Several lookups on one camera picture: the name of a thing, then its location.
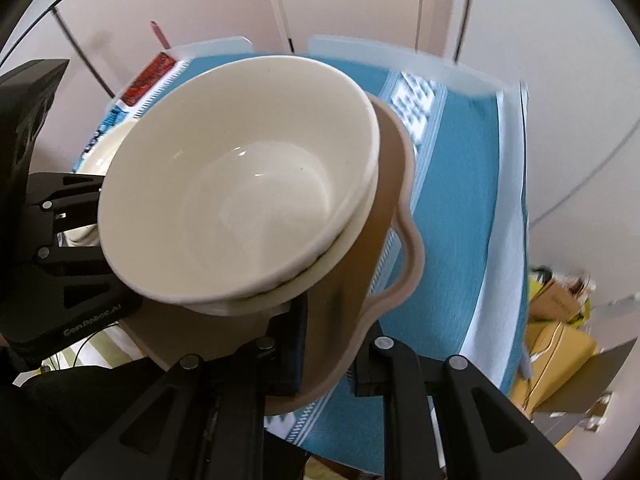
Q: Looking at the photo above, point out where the large white plate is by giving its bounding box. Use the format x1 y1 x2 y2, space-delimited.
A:
77 120 143 177

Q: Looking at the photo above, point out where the blue floral mat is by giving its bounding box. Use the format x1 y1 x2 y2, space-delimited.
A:
72 104 132 171

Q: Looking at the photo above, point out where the plain white bowl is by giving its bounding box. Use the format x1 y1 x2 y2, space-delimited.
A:
97 55 381 311

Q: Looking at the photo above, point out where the brown plastic bowl with handles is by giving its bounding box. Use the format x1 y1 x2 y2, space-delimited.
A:
125 92 427 417

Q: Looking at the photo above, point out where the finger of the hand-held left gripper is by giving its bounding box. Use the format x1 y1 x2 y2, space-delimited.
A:
25 172 108 233
10 244 145 350

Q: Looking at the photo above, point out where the black cable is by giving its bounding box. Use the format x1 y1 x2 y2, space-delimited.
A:
0 0 117 98

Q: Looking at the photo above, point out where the yellow box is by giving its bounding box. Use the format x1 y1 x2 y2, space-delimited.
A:
509 320 599 412

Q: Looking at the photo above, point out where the blue patterned tablecloth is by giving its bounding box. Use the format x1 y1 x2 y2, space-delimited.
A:
72 55 527 467

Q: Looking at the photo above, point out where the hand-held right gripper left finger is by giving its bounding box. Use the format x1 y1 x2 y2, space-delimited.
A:
60 300 311 480

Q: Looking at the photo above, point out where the brown cardboard box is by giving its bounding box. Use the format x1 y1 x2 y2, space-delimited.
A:
528 266 596 324

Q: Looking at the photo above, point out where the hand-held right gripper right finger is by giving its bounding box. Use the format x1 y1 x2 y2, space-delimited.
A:
347 335 557 480

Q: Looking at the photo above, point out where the red packet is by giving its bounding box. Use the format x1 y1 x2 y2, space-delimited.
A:
121 52 177 107

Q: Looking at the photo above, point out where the white panelled door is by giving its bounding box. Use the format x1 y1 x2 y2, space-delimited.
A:
257 0 468 58

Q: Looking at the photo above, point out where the grey cardboard sheet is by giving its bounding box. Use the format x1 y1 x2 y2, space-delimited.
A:
536 337 638 428

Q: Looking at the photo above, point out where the cream cartoon bowl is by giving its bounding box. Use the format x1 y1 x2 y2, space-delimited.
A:
185 160 382 318

